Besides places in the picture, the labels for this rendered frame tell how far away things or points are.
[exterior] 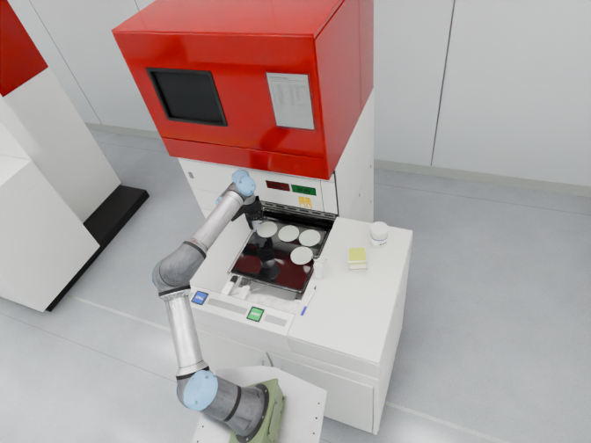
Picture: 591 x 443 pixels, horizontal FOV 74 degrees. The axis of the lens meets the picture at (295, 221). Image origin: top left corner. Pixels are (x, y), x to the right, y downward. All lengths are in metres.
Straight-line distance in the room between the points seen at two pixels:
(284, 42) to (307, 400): 1.23
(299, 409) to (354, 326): 0.36
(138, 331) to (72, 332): 0.49
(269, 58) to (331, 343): 1.01
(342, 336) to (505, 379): 1.30
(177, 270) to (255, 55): 0.76
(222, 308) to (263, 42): 1.00
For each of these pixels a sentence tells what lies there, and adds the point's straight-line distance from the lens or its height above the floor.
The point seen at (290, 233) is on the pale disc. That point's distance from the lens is 1.89.
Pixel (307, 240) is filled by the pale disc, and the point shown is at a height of 0.90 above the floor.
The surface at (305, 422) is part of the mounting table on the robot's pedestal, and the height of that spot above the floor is 0.82.
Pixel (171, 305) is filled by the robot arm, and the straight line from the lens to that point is 1.48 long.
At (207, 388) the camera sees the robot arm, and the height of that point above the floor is 1.12.
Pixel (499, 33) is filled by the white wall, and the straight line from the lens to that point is 2.90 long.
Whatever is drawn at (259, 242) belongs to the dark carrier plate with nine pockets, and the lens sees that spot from 1.89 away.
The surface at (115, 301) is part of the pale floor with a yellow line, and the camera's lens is 3.23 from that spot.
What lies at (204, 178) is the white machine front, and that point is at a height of 1.06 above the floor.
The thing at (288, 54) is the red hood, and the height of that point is 1.75.
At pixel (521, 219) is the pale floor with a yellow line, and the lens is 3.31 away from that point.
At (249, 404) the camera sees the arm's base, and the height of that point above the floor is 1.01.
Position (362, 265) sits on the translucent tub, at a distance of 1.61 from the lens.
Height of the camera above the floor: 2.31
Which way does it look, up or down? 47 degrees down
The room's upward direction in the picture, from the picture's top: 12 degrees counter-clockwise
